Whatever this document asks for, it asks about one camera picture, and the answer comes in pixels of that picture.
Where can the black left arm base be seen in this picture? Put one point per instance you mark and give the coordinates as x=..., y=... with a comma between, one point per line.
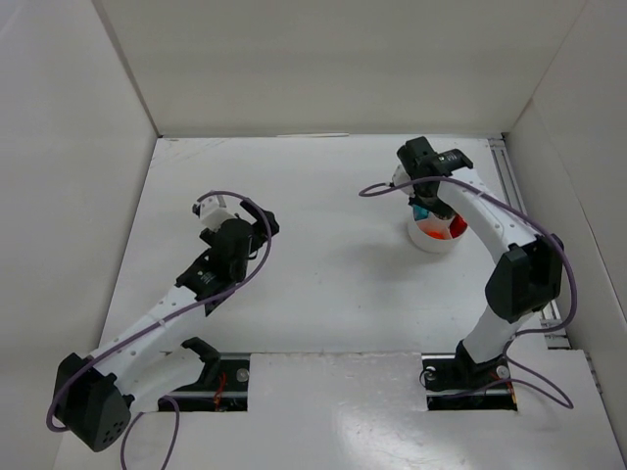
x=221, y=385

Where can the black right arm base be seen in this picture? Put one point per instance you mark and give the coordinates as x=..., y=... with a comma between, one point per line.
x=454, y=382

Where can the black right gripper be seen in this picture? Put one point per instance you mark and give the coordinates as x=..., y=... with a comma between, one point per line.
x=430, y=205

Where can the white round divided container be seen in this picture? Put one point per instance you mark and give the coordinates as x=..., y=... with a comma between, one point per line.
x=426, y=243

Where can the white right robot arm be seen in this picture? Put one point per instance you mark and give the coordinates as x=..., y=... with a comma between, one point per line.
x=527, y=273

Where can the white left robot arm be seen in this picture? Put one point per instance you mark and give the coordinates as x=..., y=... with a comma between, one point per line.
x=97, y=395

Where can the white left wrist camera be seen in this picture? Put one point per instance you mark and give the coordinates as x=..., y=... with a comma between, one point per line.
x=212, y=212

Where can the orange curved lego piece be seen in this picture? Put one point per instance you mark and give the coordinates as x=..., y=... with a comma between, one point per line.
x=436, y=231

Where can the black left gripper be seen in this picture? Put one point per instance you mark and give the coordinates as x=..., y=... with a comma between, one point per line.
x=260, y=218

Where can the large teal lego brick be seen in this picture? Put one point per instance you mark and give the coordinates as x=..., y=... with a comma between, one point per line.
x=419, y=213

